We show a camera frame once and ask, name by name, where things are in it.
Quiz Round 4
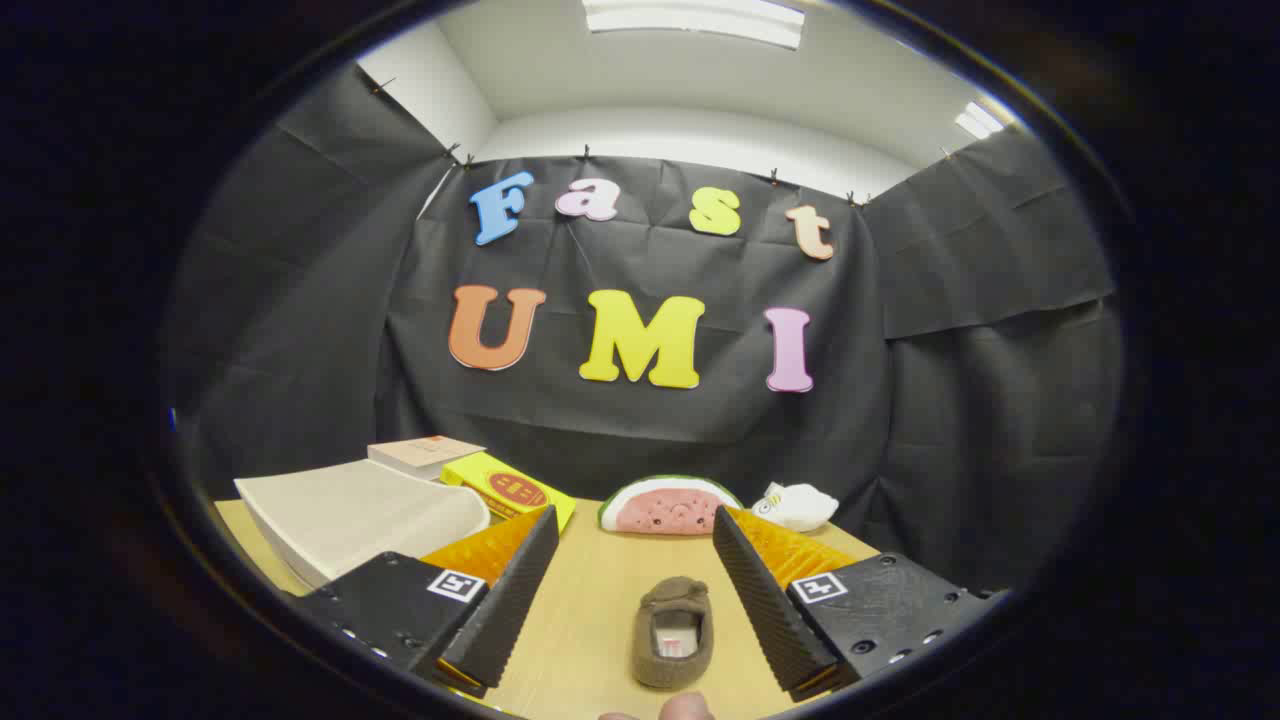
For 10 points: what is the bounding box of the brown fuzzy shoe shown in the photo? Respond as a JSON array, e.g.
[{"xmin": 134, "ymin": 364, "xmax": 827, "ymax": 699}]
[{"xmin": 630, "ymin": 576, "xmax": 715, "ymax": 691}]

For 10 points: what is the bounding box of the small ceiling light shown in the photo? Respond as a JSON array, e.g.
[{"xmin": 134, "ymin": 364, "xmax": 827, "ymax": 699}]
[{"xmin": 953, "ymin": 100, "xmax": 1006, "ymax": 141}]

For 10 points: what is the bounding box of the long ceiling light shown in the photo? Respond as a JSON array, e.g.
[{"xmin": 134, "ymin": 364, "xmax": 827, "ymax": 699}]
[{"xmin": 582, "ymin": 0, "xmax": 806, "ymax": 51}]

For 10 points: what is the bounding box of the white plush toy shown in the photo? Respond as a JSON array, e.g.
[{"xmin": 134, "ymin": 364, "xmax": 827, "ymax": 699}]
[{"xmin": 752, "ymin": 482, "xmax": 839, "ymax": 533}]

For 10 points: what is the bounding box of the watermelon slice plush toy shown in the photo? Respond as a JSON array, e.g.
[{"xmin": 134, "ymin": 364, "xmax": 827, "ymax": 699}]
[{"xmin": 598, "ymin": 475, "xmax": 744, "ymax": 536}]

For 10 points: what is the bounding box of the black backdrop cloth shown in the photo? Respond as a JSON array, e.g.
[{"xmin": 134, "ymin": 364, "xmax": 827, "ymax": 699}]
[{"xmin": 165, "ymin": 65, "xmax": 1126, "ymax": 601}]

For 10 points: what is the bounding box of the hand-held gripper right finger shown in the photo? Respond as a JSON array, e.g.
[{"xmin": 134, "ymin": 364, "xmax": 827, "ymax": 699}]
[{"xmin": 712, "ymin": 505, "xmax": 1011, "ymax": 703}]

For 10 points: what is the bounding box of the cream fabric storage box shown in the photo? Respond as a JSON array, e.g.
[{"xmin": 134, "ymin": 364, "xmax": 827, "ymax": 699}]
[{"xmin": 235, "ymin": 460, "xmax": 491, "ymax": 589}]

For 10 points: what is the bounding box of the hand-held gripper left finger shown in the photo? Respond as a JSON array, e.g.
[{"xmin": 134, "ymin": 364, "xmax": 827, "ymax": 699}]
[{"xmin": 285, "ymin": 505, "xmax": 561, "ymax": 699}]

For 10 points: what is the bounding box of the yellow book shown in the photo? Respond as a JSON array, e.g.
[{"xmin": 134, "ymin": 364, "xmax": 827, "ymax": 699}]
[{"xmin": 440, "ymin": 452, "xmax": 577, "ymax": 533}]

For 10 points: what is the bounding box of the beige book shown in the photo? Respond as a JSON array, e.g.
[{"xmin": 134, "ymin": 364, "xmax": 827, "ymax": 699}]
[{"xmin": 367, "ymin": 435, "xmax": 487, "ymax": 481}]

